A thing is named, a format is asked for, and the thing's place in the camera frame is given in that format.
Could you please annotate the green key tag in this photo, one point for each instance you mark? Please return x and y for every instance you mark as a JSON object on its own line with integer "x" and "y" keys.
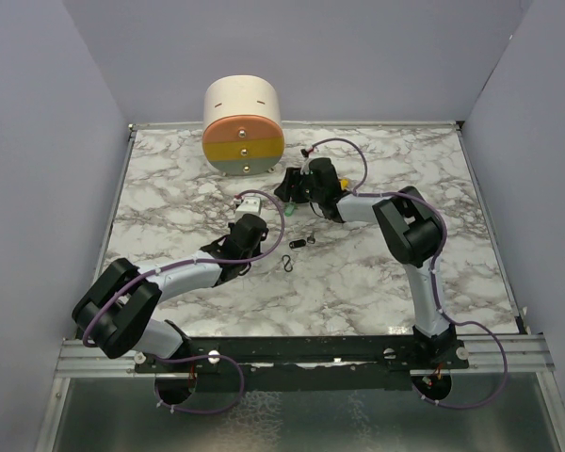
{"x": 289, "y": 209}

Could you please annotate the round three-drawer mini cabinet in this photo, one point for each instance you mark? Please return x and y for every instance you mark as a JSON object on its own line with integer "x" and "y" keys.
{"x": 242, "y": 127}

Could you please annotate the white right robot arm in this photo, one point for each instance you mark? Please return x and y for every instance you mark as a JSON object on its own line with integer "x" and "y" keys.
{"x": 412, "y": 230}

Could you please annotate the black S carabiner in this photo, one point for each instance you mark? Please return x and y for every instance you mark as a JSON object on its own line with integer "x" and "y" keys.
{"x": 287, "y": 263}

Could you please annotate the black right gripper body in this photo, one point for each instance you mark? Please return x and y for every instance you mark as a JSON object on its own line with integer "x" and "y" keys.
{"x": 314, "y": 196}

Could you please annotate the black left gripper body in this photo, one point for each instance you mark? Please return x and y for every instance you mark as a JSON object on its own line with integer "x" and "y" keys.
{"x": 255, "y": 251}

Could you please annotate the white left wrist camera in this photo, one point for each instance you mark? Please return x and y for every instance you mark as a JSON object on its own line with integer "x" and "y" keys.
{"x": 247, "y": 205}

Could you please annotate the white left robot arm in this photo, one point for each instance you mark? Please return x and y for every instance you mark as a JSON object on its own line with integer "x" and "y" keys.
{"x": 118, "y": 307}

